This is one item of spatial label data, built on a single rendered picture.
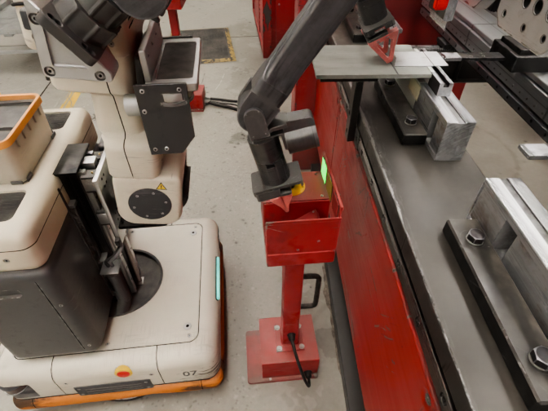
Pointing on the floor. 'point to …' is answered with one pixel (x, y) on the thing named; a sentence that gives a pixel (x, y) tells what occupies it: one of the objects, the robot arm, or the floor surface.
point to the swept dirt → (330, 311)
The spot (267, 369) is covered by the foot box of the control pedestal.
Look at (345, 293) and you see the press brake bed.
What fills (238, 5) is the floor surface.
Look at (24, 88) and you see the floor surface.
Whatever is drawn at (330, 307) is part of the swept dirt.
